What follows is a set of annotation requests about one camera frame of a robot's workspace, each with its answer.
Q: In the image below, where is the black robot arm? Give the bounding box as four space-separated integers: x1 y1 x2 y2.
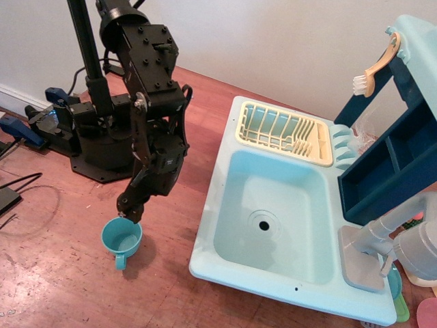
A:
96 1 193 223

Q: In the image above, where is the light blue toy sink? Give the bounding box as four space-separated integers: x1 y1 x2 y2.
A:
189 96 397 326

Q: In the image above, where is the black flat plate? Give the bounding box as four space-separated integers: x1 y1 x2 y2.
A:
0 187 22 215

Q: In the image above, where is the wooden dish brush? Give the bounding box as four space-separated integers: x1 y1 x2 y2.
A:
352 32 401 98

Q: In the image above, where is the green plastic utensil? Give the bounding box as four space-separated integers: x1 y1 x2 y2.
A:
393 293 410 323

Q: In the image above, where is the teal plate under faucet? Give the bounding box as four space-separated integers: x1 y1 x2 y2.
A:
387 263 403 300

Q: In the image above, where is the teal plastic cup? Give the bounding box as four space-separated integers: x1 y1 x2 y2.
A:
101 217 143 271

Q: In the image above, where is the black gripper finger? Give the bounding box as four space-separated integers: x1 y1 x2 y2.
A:
126 204 144 224
117 194 130 217

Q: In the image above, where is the dark blue toy shelf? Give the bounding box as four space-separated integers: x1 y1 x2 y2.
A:
338 57 436 226

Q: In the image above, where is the cream dish drying rack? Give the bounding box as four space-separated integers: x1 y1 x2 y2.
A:
236 100 333 167

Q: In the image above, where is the grey toy faucet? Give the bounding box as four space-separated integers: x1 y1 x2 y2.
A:
338 191 436 292

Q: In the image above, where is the pink plate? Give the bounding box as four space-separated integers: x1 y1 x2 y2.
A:
417 298 437 328

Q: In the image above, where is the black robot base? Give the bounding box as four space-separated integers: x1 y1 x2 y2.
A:
25 94 134 184

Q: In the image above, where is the blue clamp rear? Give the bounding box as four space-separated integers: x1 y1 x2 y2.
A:
44 87 69 107

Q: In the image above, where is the black vertical pole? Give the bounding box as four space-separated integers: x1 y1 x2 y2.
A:
67 0 113 118

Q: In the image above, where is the black cable loop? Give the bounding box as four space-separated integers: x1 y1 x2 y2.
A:
0 172 61 236

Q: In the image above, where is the blue clamp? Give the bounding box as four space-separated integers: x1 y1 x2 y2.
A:
44 87 69 107
1 117 45 149

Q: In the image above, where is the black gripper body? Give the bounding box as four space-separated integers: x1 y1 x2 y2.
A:
123 131 189 207

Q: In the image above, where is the blue clamp left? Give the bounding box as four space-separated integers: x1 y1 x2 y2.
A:
1 117 45 149

